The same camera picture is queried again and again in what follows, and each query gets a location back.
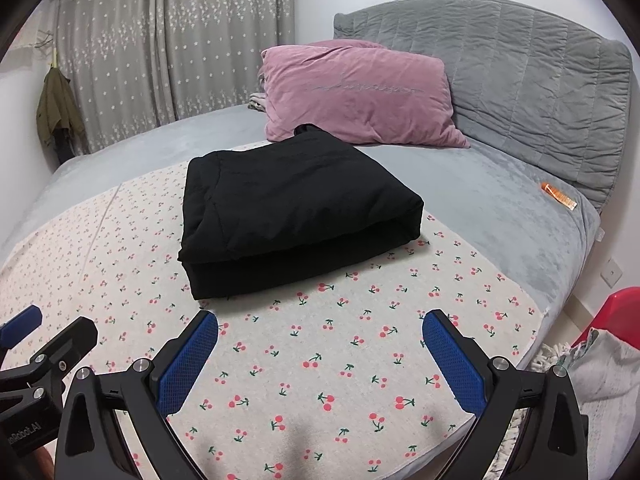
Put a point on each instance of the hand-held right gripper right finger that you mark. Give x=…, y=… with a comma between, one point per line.
x=452, y=360

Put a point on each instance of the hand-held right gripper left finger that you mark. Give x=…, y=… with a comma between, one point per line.
x=192, y=355

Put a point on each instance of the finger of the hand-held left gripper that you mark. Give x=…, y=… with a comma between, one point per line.
x=20, y=322
x=67, y=340

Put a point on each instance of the black quilted coat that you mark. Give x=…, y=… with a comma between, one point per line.
x=295, y=205

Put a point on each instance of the white fringed rug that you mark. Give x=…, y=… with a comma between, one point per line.
x=545, y=357

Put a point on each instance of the cherry print blanket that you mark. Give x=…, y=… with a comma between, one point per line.
x=325, y=360

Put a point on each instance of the grey bed sheet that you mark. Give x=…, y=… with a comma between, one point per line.
x=500, y=210

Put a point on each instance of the pale cloth bag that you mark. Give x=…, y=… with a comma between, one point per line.
x=610, y=375

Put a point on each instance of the red plastic stool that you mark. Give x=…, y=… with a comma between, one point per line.
x=617, y=310

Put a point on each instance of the orange tube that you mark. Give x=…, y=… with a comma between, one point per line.
x=559, y=196

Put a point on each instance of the olive green jacket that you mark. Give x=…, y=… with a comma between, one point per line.
x=57, y=105

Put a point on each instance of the folded blankets stack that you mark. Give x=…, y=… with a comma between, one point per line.
x=257, y=100

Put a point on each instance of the pink velvet pillow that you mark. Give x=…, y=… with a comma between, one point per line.
x=360, y=95

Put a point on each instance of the grey quilted headboard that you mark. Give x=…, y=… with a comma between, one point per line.
x=525, y=85

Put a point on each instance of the grey star print curtain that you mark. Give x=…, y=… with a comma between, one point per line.
x=165, y=45

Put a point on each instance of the white wall socket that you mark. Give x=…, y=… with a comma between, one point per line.
x=612, y=271

